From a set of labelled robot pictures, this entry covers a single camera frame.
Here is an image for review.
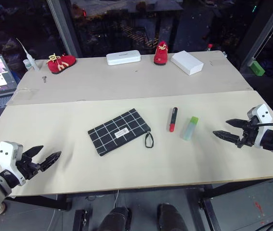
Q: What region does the dark metal frame post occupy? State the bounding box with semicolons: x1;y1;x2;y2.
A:
239;0;273;71

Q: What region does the grey metal pillar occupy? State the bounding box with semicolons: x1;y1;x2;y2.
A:
50;0;82;59

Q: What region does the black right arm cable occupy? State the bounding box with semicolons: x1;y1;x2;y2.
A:
248;122;273;132

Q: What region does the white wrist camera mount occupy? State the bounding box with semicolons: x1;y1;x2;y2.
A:
247;103;272;149
0;141;27;187

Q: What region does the white cardboard box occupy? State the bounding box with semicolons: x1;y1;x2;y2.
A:
170;50;205;77

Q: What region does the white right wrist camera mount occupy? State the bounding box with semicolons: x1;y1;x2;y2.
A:
247;103;272;149

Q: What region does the white cable under table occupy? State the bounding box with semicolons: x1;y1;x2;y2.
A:
113;189;120;208

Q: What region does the black checked pencil pouch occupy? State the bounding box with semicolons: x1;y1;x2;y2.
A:
87;108;155;157

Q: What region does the dark rounded shape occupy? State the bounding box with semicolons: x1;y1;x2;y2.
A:
157;203;188;231
97;206;132;231

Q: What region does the black table base frame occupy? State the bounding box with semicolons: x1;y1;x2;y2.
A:
5;178;273;231

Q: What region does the translucent green-capped glue stick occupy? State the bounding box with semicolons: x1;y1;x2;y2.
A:
180;116;199;141

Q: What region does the white oblong hard case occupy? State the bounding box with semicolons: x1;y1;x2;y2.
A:
105;49;142;66

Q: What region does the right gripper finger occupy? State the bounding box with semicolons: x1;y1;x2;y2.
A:
212;130;243;145
225;118;249;129

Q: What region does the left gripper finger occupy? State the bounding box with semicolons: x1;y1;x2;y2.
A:
22;145;44;160
39;151;63;172

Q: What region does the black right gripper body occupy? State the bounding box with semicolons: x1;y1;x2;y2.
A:
236;118;260;149

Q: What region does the black red marker pen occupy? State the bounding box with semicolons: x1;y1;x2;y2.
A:
169;107;179;133

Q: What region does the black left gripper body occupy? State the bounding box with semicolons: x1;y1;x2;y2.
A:
15;153;43;181

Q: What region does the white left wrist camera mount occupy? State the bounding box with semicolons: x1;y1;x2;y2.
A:
0;141;27;187

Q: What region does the red shoe with yellow laces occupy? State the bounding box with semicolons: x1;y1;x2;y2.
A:
45;53;77;75
153;41;169;66

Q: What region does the green plastic block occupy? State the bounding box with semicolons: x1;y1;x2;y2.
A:
251;60;265;77

